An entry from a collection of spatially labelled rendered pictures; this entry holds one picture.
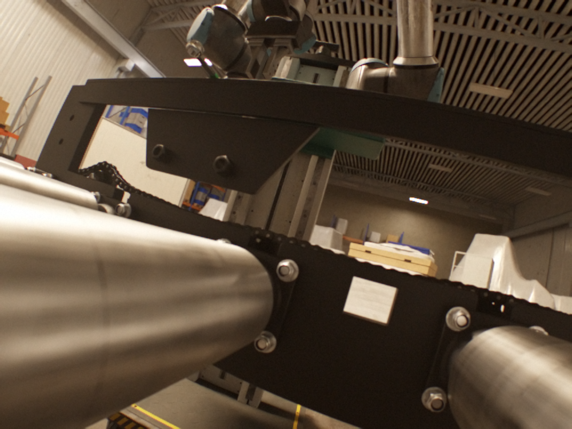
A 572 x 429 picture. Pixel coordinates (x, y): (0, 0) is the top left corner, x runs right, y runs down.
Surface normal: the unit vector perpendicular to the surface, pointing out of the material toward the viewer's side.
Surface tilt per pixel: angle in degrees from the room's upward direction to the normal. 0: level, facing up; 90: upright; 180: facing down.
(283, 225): 90
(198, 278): 48
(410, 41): 140
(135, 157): 90
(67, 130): 90
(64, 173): 90
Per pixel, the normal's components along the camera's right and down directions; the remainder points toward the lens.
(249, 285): 0.94, -0.29
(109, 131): 0.73, 0.11
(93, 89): -0.25, -0.24
